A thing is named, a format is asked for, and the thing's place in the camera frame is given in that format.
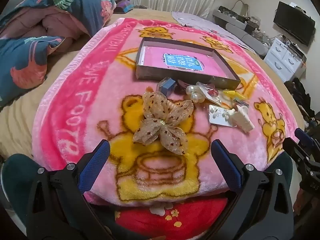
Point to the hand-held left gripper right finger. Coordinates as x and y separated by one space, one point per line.
226 165

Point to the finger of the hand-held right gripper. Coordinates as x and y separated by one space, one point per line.
293 147
303 137

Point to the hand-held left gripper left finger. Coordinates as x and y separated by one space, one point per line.
96 165

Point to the white claw hair clip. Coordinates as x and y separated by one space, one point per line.
242 120

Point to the white flower earring card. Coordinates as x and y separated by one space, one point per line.
220 117

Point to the gold organza bow hair clip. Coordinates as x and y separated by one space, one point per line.
162 122

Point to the pearl hair accessory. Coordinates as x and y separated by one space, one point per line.
193 92

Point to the clear case with blue insert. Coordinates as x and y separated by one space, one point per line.
168 85

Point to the shallow cardboard box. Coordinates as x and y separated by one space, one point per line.
175 77

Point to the dark teal cloth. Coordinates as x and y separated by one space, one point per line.
285 165
17 180

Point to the dark clothes pile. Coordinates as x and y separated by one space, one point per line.
297 92

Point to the red floral cloth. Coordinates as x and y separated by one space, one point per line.
187 217

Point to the yellow hair accessory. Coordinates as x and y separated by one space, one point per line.
232 93

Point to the red bead earring packet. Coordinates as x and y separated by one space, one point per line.
214 93

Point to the pink printed bear blanket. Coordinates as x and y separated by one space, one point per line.
87 85

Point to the tan bedsheet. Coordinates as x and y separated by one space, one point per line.
25 120

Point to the white drawer cabinet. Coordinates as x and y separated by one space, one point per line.
280 55

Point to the dark red hair clip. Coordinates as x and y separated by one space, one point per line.
182 84

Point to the black flat screen monitor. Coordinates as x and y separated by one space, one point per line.
292 22

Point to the pile of electronic devices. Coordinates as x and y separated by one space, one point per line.
247 20

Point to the blue floral quilt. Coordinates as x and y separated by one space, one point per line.
25 55

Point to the grey low cabinet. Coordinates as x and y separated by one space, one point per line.
232 22

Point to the light purple cloth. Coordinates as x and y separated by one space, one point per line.
200 22

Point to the purple striped cloth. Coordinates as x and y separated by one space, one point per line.
123 6

